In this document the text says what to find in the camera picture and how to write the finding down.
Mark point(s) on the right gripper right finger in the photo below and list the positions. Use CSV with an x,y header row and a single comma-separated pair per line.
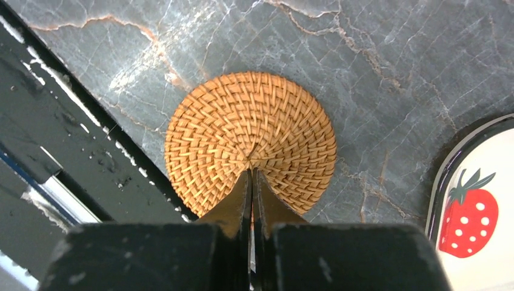
x,y
292,254

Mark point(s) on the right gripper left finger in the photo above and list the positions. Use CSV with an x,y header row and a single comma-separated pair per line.
x,y
212,253

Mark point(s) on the woven rattan round coaster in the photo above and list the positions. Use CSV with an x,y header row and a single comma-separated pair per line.
x,y
249,120

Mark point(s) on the strawberry print serving tray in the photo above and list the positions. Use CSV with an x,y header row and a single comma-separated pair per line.
x,y
471,209

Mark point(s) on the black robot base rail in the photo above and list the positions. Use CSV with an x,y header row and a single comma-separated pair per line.
x,y
81,167

